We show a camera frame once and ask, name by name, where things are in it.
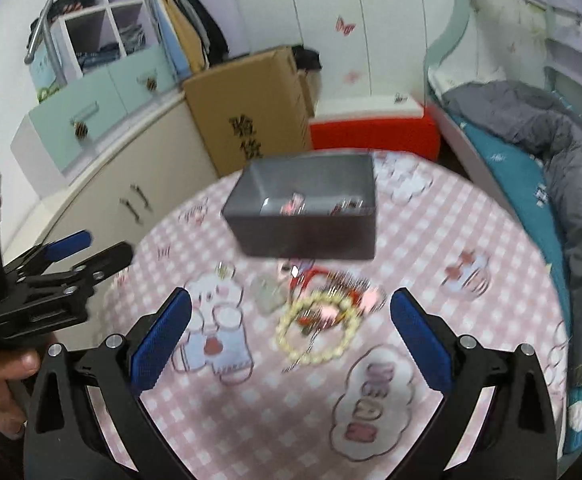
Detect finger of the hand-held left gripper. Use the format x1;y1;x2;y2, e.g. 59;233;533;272
4;241;135;335
2;230;93;281

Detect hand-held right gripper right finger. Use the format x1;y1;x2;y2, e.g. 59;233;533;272
390;287;560;480

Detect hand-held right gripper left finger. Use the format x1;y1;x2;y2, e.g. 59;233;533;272
24;287;194;480

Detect cream bead bracelet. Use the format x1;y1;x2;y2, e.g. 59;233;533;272
276;294;360;367

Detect grey storage box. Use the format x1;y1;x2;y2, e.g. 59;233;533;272
221;152;378;262

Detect silver jewelry piece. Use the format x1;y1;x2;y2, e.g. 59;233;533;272
332;199;374;214

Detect pink hair clip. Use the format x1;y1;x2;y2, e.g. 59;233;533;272
358;287;388;315

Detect pink checked tablecloth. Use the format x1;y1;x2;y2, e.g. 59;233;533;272
85;149;572;480

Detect cream cabinet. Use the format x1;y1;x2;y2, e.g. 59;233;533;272
1;95;223;281

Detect pale green pendant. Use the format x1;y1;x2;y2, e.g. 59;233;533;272
251;276;286;317

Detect mint drawer cabinet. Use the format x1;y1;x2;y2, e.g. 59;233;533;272
10;42;178;177

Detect teal bed sheet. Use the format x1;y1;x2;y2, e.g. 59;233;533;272
458;120;582;457

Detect brown cardboard box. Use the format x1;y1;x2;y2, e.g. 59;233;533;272
181;46;316;179

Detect red storage bin white lid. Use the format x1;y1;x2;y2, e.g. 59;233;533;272
308;94;442;162

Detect silver metal pole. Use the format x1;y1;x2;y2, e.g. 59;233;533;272
24;0;79;66

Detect grey quilt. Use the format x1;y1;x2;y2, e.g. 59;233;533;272
443;80;582;288

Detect white cube shelf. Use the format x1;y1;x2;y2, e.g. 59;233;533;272
50;0;194;82

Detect hanging clothes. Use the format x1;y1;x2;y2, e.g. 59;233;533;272
144;0;230;77

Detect black folded clothing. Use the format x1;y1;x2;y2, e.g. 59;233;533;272
46;0;99;17

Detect white wardrobe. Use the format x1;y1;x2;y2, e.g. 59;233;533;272
221;0;454;107

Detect red cord bracelet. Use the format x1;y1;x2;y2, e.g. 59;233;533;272
291;266;359;306

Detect mint bed frame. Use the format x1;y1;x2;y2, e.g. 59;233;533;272
423;0;474;92

